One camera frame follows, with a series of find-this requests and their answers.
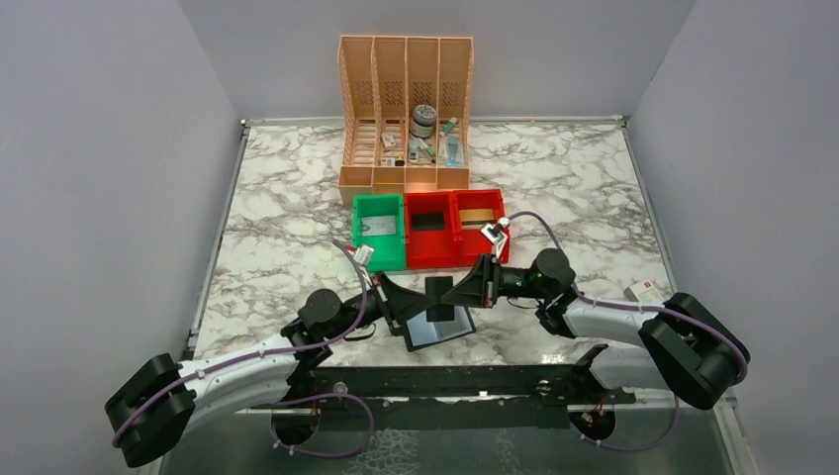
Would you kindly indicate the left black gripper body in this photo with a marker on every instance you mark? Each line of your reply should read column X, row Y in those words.
column 387, row 299

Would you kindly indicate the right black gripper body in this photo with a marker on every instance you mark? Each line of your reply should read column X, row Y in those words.
column 491, row 281

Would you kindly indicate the black card holder wallet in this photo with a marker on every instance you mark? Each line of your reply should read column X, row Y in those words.
column 436, row 325

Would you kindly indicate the black credit card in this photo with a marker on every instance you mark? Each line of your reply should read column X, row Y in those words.
column 436, row 287

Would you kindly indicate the red plastic bin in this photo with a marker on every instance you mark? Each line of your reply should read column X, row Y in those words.
column 430, row 234
column 472, row 242

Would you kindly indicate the green plastic bin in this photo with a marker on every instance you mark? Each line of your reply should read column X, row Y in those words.
column 389, row 251

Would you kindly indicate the gold credit card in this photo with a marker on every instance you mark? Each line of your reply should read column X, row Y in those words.
column 476, row 218

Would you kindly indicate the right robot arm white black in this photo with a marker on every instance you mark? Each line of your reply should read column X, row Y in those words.
column 677, row 345

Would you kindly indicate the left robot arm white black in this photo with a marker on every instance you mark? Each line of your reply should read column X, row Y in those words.
column 164, row 399

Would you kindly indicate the silver card in green bin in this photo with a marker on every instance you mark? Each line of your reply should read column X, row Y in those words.
column 378, row 226

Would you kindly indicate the black card in red bin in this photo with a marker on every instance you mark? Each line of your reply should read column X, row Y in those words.
column 428, row 222

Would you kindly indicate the blue packaged item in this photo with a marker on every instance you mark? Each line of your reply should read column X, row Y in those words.
column 450, row 152

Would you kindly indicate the small white box red label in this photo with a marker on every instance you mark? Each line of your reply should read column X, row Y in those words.
column 645, row 292

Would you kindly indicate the small white bottle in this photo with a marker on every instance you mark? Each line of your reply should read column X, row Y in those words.
column 414, row 151

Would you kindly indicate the green marker pen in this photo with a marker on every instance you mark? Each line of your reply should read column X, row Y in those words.
column 427, row 150

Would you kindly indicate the small white box in organizer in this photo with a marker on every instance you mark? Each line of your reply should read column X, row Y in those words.
column 388, row 140

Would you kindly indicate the green capped tube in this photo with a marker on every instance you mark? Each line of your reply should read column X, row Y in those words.
column 448, row 127

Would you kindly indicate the round grey tin jar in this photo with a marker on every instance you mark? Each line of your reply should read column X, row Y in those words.
column 423, row 121

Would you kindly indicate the peach desk file organizer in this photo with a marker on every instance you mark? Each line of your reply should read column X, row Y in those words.
column 382, row 79

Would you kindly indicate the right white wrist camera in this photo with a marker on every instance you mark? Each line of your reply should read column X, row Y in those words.
column 496, row 234

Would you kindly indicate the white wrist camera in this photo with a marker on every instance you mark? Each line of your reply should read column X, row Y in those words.
column 496, row 234
column 363, row 255

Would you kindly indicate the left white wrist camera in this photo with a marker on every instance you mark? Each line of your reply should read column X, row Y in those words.
column 363, row 255

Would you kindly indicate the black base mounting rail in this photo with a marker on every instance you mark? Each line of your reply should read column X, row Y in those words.
column 562, row 383

